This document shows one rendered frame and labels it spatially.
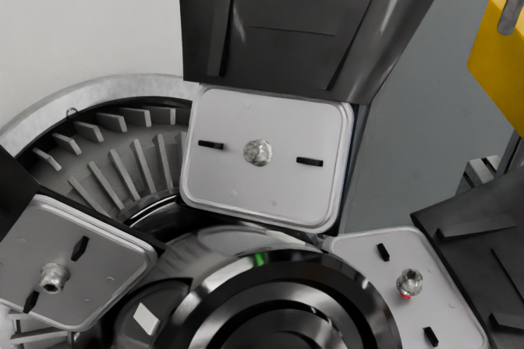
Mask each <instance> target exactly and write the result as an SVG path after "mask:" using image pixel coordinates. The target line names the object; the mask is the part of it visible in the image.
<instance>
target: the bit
mask: <svg viewBox="0 0 524 349"><path fill-rule="evenodd" d="M523 5H524V0H506V3H505V6H504V8H503V11H502V13H501V17H500V19H499V21H498V24H497V32H498V33H501V34H503V35H505V36H507V35H512V34H513V31H514V29H515V25H516V23H517V21H518V19H519V15H520V13H521V11H522V7H523Z"/></svg>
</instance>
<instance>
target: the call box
mask: <svg viewBox="0 0 524 349"><path fill-rule="evenodd" d="M505 3H506V0H489V2H488V4H487V7H486V10H485V13H484V15H483V19H482V22H481V24H480V28H479V30H478V33H477V35H476V39H475V41H474V44H473V48H472V50H471V53H470V56H469V59H468V62H467V69H468V70H469V71H470V72H471V74H472V75H473V76H474V78H475V79H476V81H477V82H478V83H479V84H480V85H481V86H482V88H483V89H484V90H485V92H486V93H487V95H488V96H489V97H490V98H491V100H492V101H493V102H494V103H495V104H496V106H497V107H498V109H499V110H500V111H501V113H502V114H503V115H504V116H505V117H506V118H507V120H508V121H509V122H510V124H511V125H512V127H513V128H514V129H515V131H516V132H517V133H518V134H519V135H520V136H521V138H522V139H523V141H524V5H523V7H522V11H521V13H520V15H519V19H518V21H517V23H516V25H515V29H514V31H513V34H512V35H507V36H505V35H503V34H501V33H498V32H497V24H498V21H499V19H500V17H501V13H502V11H503V8H504V6H505Z"/></svg>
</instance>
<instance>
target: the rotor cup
mask: <svg viewBox="0 0 524 349"><path fill-rule="evenodd" d="M180 199H181V195H180V191H179V188H177V189H172V190H168V191H166V192H162V193H159V194H157V195H155V196H152V197H150V198H148V199H145V200H144V201H142V202H141V203H138V204H136V205H135V206H134V207H132V208H131V209H129V210H127V211H126V212H125V213H124V214H123V215H121V216H120V217H119V218H117V219H116V220H117V221H118V222H120V223H122V224H125V225H127V226H129V227H131V228H133V229H135V230H137V231H139V232H142V233H144V234H146V235H148V236H150V237H152V238H154V239H157V240H158V241H161V242H163V243H165V244H166V245H167V249H166V251H165V252H164V253H163V254H162V255H161V256H160V257H159V258H158V260H157V263H156V265H155V267H154V268H153V269H152V270H151V271H150V272H149V273H148V274H146V275H145V276H144V277H143V278H142V279H141V280H140V281H139V282H138V283H137V284H136V285H135V286H134V287H132V288H131V289H130V290H129V291H128V292H127V293H126V294H125V295H124V296H123V297H122V298H121V299H120V300H119V301H117V302H116V303H115V304H114V305H113V306H112V307H111V308H110V309H109V310H108V311H107V312H106V313H105V314H104V315H103V316H102V317H101V318H100V319H99V320H98V321H97V322H96V323H95V324H94V325H93V326H92V327H90V328H89V329H87V330H84V331H80V332H73V331H68V330H67V336H68V343H69V349H403V348H402V340H401V337H400V334H399V331H398V327H397V324H396V321H395V318H394V316H393V315H392V313H391V310H390V309H389V307H388V305H387V303H386V301H385V300H384V299H383V297H382V296H381V294H380V293H379V291H378V290H377V289H376V288H375V286H374V285H373V284H372V283H371V282H370V280H369V279H368V278H367V277H366V276H365V275H364V274H363V273H362V272H361V271H359V270H358V269H357V268H356V267H354V265H352V264H351V263H349V262H347V261H346V260H344V259H343V258H341V257H339V256H337V255H335V254H333V253H331V252H328V251H326V250H323V249H321V248H318V247H317V246H314V244H313V243H312V241H311V240H310V238H309V236H308V235H307V234H306V232H305V231H299V230H295V229H291V228H287V227H281V226H277V225H273V224H266V223H263V222H259V221H255V220H248V219H245V218H241V217H234V216H230V215H227V214H223V213H216V212H212V211H208V210H202V209H197V208H194V207H191V206H187V205H183V204H181V203H180ZM266 231H279V232H281V233H284V234H287V235H289V236H291V237H294V238H296V239H299V240H300V241H304V242H305V245H304V244H298V243H290V242H288V241H285V240H283V239H281V238H278V237H276V236H274V235H272V234H269V233H267V232H266ZM140 303H143V304H144V305H145V307H146V308H147V309H148V310H149V311H150V312H151V313H152V314H153V315H154V316H155V317H156V318H157V319H158V321H157V322H156V324H155V326H154V328H153V330H152V332H151V335H149V334H148V333H147V332H146V331H145V330H144V328H143V327H142V326H141V325H140V324H139V323H138V322H137V321H136V320H135V319H134V318H133V317H134V315H135V313H136V310H137V309H138V306H139V304H140Z"/></svg>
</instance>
